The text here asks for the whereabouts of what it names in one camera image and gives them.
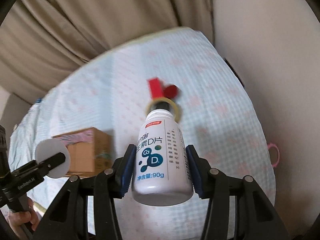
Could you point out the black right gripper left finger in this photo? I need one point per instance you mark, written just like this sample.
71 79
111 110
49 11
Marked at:
84 208

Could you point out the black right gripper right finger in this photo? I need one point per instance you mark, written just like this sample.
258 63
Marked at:
255 216

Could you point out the white vitamin D bottle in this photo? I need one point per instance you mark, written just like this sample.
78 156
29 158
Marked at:
161 176

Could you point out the yellow packing tape roll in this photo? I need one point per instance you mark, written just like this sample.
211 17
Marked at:
172 105

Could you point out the red lidded round jar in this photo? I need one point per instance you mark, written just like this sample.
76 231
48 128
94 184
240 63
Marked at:
170 91

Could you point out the red rectangular Marubi box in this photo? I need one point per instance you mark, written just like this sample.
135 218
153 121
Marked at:
155 88

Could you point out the white round disc case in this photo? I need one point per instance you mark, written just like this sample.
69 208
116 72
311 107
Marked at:
55 155

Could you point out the person's left hand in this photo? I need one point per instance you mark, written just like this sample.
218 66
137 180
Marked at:
17 219

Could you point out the open cardboard box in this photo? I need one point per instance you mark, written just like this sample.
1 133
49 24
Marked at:
89 150

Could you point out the beige curtain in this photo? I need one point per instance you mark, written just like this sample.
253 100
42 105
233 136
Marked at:
44 41

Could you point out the pink ring handle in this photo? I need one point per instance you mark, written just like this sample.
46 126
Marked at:
274 154

